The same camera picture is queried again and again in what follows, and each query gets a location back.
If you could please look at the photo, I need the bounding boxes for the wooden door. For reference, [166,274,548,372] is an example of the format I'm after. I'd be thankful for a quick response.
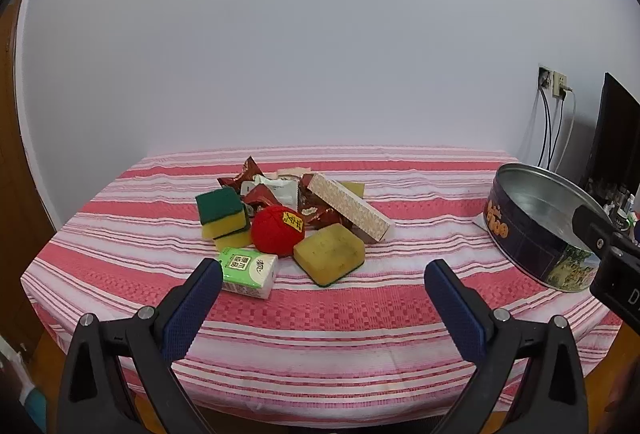
[0,4,57,355]

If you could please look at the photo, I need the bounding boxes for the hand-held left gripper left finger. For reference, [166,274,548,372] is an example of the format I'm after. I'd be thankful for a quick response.
[57,257,224,434]

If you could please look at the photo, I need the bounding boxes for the round dark blue tin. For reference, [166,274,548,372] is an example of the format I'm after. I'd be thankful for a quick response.
[485,163,613,291]

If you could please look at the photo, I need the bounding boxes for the green white tissue pack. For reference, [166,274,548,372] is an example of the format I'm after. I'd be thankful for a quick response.
[218,247,279,300]

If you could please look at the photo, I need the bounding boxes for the red white striped tablecloth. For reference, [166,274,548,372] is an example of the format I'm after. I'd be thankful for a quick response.
[20,145,626,420]

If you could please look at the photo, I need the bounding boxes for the black monitor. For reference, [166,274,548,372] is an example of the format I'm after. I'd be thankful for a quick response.
[580,73,640,215]

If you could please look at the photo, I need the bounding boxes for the small yellow sponge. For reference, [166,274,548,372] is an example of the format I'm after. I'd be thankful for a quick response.
[214,227,254,252]

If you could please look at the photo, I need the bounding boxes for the green and yellow sponge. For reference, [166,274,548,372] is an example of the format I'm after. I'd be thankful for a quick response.
[195,187,251,240]

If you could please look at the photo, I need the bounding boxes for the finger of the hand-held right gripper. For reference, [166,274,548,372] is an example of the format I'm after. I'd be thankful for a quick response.
[572,203,620,256]

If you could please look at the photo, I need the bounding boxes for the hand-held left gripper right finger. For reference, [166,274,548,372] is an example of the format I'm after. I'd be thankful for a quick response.
[424,258,590,434]

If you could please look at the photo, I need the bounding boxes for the white sachet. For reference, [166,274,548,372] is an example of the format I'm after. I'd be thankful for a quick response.
[255,174,296,207]

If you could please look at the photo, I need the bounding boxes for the long patterned beige box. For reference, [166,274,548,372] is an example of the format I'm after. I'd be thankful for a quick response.
[306,173,396,243]

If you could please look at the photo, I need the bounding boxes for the large yellow sponge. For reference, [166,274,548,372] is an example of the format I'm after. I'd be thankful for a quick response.
[293,223,366,287]

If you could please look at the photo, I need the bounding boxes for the red knitted ball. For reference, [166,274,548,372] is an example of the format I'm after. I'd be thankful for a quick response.
[251,205,306,257]

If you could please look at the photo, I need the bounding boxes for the white cable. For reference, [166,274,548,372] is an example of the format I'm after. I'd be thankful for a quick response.
[550,88,577,171]

